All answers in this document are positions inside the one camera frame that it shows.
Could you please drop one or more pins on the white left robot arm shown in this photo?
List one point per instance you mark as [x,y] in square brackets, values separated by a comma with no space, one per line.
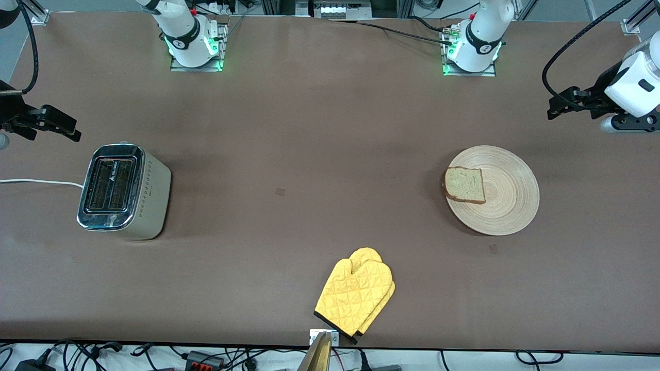
[477,41]

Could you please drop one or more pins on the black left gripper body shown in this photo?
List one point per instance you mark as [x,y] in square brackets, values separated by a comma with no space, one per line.
[599,88]

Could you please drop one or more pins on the black power adapter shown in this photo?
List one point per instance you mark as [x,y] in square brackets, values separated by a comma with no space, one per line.
[33,366]

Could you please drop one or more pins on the silver table edge bracket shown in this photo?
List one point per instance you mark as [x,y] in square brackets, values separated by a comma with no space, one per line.
[314,336]

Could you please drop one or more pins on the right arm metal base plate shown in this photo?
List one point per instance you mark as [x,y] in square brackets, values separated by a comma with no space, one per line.
[223,46]

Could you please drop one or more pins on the white power strip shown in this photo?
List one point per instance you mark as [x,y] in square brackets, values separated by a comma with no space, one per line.
[340,9]

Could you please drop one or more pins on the black red connector block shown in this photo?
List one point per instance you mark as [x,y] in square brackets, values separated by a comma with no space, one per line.
[203,359]

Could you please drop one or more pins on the silver two-slot toaster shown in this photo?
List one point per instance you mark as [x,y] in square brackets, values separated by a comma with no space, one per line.
[149,201]

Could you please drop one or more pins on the yellow quilted oven mitt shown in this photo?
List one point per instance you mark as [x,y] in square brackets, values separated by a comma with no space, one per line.
[350,299]
[367,254]

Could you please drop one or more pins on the brown bread slice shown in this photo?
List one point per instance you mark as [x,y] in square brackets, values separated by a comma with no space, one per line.
[464,184]

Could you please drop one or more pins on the round wooden plate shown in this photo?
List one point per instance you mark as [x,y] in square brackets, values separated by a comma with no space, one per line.
[508,196]

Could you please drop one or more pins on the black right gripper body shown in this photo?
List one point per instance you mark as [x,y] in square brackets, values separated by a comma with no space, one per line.
[9,110]

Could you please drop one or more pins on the aluminium frame corner bracket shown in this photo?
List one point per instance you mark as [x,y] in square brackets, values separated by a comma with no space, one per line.
[631,26]
[38,15]

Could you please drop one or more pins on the golden metal bar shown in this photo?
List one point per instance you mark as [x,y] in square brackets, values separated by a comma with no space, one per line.
[317,358]

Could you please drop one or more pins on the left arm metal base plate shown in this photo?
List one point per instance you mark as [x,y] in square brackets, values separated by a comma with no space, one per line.
[492,69]

